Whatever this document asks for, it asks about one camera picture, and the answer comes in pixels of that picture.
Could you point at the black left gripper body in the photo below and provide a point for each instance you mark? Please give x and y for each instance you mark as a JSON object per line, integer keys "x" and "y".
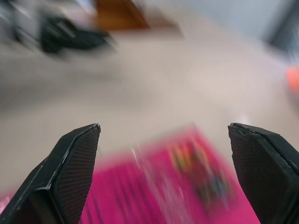
{"x": 70, "y": 35}

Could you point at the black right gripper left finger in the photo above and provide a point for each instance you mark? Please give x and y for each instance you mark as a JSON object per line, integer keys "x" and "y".
{"x": 58, "y": 177}

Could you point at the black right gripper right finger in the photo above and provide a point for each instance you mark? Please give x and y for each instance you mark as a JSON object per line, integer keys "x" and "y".
{"x": 264, "y": 172}

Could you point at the wooden bookshelf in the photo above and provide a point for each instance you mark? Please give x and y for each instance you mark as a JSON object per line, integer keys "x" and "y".
{"x": 121, "y": 14}

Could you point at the orange object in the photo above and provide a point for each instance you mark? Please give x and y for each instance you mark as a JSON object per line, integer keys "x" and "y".
{"x": 293, "y": 78}

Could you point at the dark grey post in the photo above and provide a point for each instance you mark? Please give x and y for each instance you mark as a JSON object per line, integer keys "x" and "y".
{"x": 282, "y": 21}

